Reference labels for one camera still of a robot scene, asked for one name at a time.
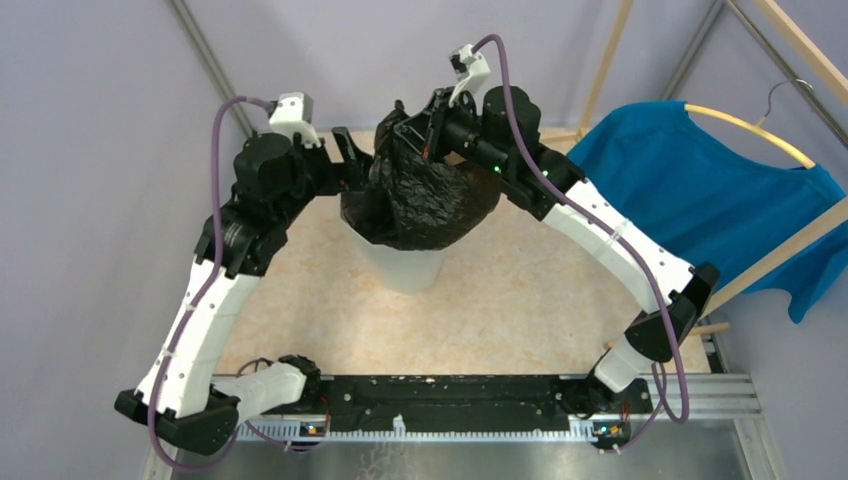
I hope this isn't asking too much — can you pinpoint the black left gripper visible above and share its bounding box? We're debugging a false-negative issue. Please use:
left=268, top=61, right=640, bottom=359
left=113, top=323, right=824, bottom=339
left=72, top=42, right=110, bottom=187
left=274, top=125, right=372, bottom=227

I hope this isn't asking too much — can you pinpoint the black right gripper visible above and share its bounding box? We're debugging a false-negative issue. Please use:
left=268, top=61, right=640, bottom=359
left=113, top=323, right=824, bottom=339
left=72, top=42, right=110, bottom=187
left=392, top=88, right=509, bottom=179

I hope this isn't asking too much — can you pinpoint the black plastic trash bag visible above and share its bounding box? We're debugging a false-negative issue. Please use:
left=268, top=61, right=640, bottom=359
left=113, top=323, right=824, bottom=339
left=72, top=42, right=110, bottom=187
left=340, top=100, right=501, bottom=251

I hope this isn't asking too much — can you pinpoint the white translucent trash bin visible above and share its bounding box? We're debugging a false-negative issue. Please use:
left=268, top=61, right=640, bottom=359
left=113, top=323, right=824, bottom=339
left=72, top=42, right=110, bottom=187
left=346, top=225, right=448, bottom=295

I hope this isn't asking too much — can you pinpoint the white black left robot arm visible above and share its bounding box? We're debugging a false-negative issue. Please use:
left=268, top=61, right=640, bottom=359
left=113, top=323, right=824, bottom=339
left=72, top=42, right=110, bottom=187
left=115, top=127, right=373, bottom=456

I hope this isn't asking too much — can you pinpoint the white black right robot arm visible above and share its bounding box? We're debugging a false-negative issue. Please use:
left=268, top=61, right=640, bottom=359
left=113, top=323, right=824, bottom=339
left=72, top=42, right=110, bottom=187
left=386, top=86, right=719, bottom=418

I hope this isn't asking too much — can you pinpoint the blue t-shirt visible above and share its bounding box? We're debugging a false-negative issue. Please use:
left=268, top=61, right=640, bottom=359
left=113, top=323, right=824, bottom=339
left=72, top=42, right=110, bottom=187
left=567, top=101, right=846, bottom=289

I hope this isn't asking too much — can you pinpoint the wooden clothes hanger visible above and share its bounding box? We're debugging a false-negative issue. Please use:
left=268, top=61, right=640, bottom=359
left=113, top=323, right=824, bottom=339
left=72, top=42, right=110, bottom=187
left=684, top=78, right=816, bottom=170

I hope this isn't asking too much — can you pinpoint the wooden clothes rack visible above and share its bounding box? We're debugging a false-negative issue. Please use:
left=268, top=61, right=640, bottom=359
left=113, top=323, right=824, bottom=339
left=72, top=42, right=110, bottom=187
left=529, top=0, right=848, bottom=346

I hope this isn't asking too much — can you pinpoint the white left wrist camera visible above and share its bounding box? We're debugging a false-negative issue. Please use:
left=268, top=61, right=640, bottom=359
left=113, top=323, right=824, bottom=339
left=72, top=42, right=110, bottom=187
left=268, top=92, right=321, bottom=149

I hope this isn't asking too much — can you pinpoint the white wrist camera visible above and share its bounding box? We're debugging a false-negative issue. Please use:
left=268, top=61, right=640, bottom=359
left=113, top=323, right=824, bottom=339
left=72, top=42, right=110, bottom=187
left=268, top=92, right=321, bottom=149
left=448, top=44, right=491, bottom=107

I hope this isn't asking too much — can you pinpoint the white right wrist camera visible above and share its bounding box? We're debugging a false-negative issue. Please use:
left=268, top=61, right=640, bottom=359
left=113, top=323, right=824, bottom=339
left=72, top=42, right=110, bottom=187
left=448, top=44, right=491, bottom=107

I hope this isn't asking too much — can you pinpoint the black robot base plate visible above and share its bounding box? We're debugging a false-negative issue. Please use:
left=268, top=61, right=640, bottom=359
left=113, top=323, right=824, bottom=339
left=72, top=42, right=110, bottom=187
left=271, top=375, right=654, bottom=433

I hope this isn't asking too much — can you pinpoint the white slotted cable duct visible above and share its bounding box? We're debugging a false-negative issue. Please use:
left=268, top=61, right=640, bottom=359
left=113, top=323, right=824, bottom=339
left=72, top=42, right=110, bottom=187
left=237, top=417, right=597, bottom=443

